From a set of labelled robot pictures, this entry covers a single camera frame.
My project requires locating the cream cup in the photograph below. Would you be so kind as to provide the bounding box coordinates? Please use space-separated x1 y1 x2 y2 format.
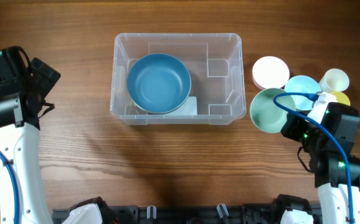
319 68 350 93

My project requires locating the light blue small bowl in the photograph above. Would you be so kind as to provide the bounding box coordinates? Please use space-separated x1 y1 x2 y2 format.
284 75 321 111

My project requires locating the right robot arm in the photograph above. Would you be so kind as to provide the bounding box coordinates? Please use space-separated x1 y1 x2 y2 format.
281 103 360 223

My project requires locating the yellow cup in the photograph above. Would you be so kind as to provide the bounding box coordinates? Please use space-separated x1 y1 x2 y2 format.
330 91 351 106

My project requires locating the dark blue bowl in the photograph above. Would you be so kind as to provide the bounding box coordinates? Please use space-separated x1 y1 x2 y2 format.
126 54 192 114

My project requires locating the clear plastic storage bin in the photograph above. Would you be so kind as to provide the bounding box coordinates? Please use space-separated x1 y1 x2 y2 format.
110 33 247 125

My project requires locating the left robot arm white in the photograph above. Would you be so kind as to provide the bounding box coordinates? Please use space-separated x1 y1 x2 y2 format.
0 46 61 223

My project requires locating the white pink small bowl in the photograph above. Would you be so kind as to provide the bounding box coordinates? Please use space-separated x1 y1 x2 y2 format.
252 56 290 90

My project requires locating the mint green small bowl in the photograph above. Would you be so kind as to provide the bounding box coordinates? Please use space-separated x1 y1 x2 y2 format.
250 88 288 133

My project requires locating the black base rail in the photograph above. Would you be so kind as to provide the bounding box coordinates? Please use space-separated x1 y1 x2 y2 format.
51 194 321 224

